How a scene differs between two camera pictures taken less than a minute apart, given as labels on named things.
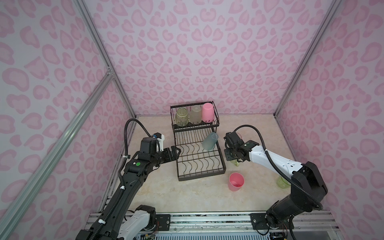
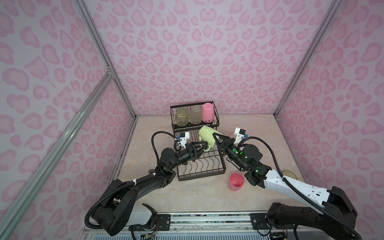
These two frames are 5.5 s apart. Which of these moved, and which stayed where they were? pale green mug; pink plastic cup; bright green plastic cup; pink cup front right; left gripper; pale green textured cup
Moved: left gripper; pale green mug
Stayed: pale green textured cup; pink plastic cup; pink cup front right; bright green plastic cup
